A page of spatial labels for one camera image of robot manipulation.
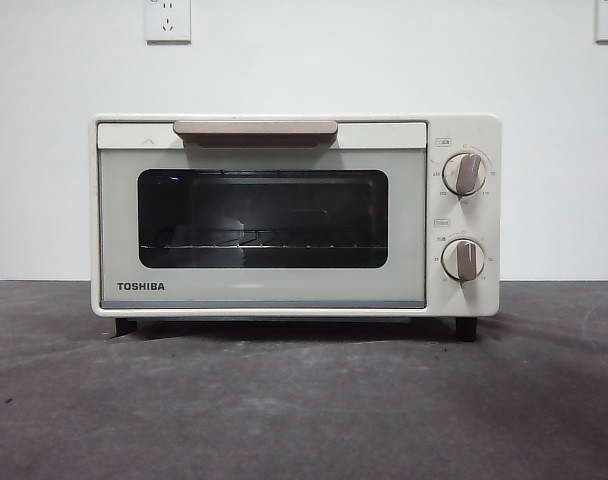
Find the oven door with beige handle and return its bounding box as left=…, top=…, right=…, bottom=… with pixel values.
left=96, top=118, right=428, bottom=309

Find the cream Toshiba toaster oven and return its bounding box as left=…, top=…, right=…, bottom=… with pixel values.
left=88, top=112, right=503, bottom=343

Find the metal wire oven rack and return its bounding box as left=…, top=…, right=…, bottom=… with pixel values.
left=141, top=227, right=385, bottom=252

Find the cream timer knob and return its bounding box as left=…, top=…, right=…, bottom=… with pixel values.
left=442, top=238, right=487, bottom=282

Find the cream temperature knob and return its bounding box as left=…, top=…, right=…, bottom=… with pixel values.
left=442, top=152, right=488, bottom=196

